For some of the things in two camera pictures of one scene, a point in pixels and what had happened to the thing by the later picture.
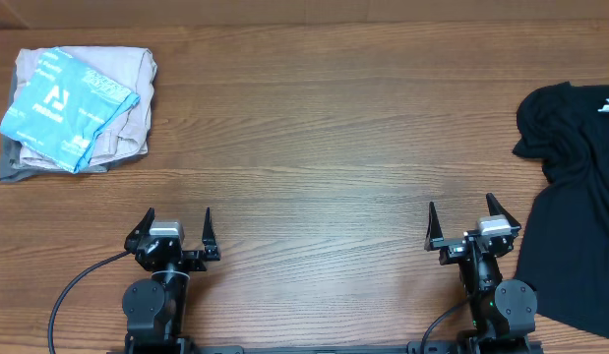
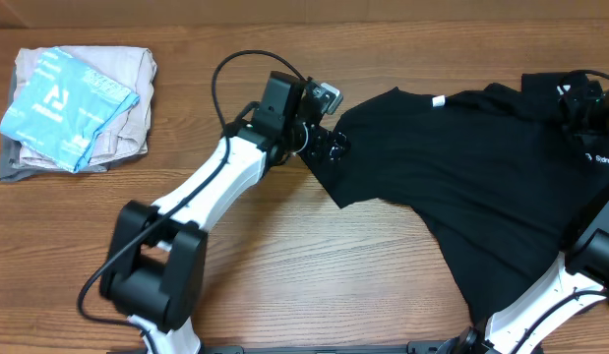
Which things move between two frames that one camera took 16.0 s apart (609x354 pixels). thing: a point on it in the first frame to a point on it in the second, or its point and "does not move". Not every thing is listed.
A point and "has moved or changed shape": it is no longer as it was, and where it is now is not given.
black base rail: (431, 347) does not move
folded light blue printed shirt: (63, 107) does not move
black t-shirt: (569, 254) has moved or changed shape
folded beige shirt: (134, 69) does not move
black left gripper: (196, 260) to (335, 147)
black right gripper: (453, 248) to (568, 103)
